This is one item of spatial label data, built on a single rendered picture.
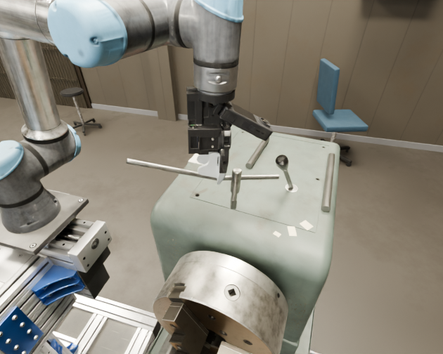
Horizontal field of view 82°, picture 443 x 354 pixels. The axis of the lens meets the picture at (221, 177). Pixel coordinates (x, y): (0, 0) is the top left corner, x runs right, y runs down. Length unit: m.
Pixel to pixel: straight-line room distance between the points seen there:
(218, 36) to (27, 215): 0.73
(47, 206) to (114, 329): 1.00
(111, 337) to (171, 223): 1.13
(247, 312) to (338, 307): 1.54
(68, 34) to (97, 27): 0.04
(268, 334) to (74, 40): 0.58
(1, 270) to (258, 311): 0.75
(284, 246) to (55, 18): 0.57
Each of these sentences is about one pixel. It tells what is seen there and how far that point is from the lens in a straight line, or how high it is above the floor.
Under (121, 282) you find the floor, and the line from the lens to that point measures 2.15.
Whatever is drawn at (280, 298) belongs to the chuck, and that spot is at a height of 1.17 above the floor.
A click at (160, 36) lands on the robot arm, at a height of 1.68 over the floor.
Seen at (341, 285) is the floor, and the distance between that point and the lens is 2.18.
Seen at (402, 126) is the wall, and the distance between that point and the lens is 4.01.
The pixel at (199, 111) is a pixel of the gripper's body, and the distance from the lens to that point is 0.48.
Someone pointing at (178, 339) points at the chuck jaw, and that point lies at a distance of 0.63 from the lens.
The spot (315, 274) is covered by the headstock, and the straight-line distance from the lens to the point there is 0.65.
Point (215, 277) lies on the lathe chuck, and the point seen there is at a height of 1.24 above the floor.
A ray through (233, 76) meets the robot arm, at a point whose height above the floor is 1.62.
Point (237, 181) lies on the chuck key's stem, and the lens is 0.58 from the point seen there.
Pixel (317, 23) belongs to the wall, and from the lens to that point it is 3.49.
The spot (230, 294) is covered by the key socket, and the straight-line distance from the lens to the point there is 0.61.
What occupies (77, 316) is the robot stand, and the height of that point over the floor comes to 0.21.
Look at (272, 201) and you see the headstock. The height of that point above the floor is 1.26.
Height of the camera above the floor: 1.74
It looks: 38 degrees down
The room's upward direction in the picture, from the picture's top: straight up
